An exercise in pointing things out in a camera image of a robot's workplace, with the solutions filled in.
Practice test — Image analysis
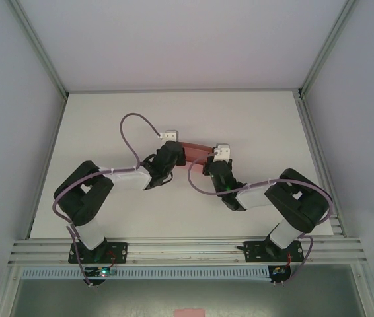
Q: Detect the pink cloth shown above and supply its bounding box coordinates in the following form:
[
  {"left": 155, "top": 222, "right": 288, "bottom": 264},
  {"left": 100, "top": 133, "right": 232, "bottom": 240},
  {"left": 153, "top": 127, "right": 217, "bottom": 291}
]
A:
[{"left": 177, "top": 140, "right": 217, "bottom": 172}]

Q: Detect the aluminium frame post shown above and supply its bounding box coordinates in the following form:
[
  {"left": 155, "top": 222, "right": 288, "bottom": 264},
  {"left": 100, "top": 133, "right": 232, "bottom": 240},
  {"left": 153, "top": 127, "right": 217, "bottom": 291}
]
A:
[
  {"left": 298, "top": 0, "right": 359, "bottom": 100},
  {"left": 7, "top": 0, "right": 69, "bottom": 100}
]

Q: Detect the aluminium table side rail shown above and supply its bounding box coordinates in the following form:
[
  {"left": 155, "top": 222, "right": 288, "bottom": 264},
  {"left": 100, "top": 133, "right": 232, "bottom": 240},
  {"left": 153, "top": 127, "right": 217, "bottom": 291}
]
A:
[
  {"left": 296, "top": 88, "right": 346, "bottom": 237},
  {"left": 24, "top": 95, "right": 69, "bottom": 240}
]

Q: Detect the grey slotted cable duct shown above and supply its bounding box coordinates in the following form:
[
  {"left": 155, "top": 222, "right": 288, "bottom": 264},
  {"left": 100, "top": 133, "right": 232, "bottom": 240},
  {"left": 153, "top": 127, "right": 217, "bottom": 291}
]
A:
[{"left": 20, "top": 265, "right": 271, "bottom": 281}]

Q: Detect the pink paper sheet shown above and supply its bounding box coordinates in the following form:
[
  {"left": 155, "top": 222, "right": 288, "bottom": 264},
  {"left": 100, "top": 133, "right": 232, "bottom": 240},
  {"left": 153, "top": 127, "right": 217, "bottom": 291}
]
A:
[{"left": 173, "top": 308, "right": 206, "bottom": 317}]

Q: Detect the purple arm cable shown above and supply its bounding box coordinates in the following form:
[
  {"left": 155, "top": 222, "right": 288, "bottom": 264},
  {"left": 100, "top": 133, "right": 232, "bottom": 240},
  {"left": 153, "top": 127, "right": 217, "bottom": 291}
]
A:
[
  {"left": 52, "top": 113, "right": 162, "bottom": 289},
  {"left": 187, "top": 151, "right": 335, "bottom": 287}
]

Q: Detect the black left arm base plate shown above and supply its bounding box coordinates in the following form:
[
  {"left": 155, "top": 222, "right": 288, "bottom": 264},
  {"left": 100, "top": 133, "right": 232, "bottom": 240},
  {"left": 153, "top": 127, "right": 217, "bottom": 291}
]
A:
[{"left": 67, "top": 241, "right": 129, "bottom": 265}]

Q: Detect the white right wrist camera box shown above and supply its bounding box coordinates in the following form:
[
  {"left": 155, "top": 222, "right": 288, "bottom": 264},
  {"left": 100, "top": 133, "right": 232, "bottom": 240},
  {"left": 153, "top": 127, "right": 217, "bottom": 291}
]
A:
[{"left": 213, "top": 143, "right": 232, "bottom": 162}]

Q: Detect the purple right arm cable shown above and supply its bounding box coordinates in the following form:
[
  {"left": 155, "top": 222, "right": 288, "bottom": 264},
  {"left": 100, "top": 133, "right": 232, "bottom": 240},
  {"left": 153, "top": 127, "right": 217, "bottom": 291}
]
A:
[{"left": 187, "top": 151, "right": 335, "bottom": 287}]

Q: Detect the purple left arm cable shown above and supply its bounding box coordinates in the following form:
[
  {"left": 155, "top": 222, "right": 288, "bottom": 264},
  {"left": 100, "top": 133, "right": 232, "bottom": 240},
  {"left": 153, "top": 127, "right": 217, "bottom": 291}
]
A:
[{"left": 52, "top": 113, "right": 162, "bottom": 289}]

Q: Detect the aluminium arm base rail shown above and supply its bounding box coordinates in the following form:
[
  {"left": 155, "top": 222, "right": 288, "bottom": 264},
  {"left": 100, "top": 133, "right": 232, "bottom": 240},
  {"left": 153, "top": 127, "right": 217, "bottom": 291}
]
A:
[{"left": 7, "top": 234, "right": 370, "bottom": 267}]

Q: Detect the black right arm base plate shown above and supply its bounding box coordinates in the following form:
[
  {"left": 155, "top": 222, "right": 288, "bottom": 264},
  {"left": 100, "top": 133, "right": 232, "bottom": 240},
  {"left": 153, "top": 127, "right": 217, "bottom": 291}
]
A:
[{"left": 243, "top": 240, "right": 305, "bottom": 264}]

